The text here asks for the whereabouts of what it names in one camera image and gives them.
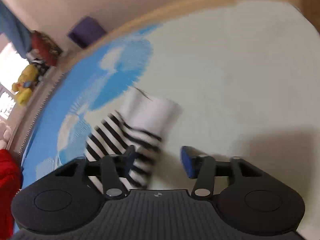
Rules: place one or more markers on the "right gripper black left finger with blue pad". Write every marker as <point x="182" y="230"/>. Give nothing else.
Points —
<point x="107" y="174"/>

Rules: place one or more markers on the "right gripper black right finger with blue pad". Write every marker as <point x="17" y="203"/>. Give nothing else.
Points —
<point x="204" y="169"/>

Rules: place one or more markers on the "black white striped sweater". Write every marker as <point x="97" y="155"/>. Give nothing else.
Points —
<point x="142" y="121"/>

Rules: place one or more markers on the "red knitted garment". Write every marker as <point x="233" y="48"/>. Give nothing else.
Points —
<point x="10" y="184"/>

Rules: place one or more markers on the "blue and cream bed sheet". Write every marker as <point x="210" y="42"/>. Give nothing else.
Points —
<point x="245" y="77"/>

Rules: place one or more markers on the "white plush toy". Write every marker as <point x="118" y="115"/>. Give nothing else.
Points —
<point x="5" y="134"/>

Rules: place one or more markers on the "yellow plush toy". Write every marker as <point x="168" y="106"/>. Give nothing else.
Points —
<point x="25" y="84"/>

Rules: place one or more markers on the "dark red patterned cushion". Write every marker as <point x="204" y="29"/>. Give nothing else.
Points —
<point x="48" y="50"/>

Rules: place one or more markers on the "purple box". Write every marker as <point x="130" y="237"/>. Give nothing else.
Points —
<point x="86" y="32"/>

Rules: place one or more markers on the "blue curtain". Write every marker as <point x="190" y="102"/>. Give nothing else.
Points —
<point x="16" y="32"/>

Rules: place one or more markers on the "wooden bed frame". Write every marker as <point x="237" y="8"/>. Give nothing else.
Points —
<point x="28" y="117"/>

